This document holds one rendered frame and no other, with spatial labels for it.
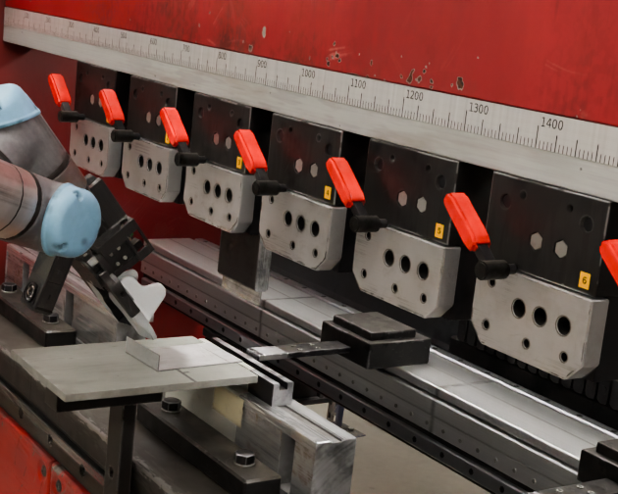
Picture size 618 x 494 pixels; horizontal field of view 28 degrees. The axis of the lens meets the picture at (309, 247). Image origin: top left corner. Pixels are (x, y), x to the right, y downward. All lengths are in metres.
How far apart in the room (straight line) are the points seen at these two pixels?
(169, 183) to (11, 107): 0.38
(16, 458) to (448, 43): 1.09
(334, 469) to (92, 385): 0.31
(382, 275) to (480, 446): 0.39
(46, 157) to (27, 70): 0.95
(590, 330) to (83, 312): 1.13
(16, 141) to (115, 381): 0.32
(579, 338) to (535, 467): 0.47
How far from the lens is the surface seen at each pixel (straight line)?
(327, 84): 1.40
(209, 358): 1.63
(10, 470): 2.06
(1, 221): 1.24
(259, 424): 1.57
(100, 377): 1.53
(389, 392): 1.76
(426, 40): 1.27
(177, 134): 1.63
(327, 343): 1.74
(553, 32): 1.13
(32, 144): 1.42
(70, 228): 1.27
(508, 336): 1.16
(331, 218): 1.39
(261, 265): 1.59
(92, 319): 2.02
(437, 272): 1.24
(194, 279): 2.22
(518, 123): 1.16
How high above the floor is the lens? 1.49
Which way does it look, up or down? 12 degrees down
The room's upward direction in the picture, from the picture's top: 6 degrees clockwise
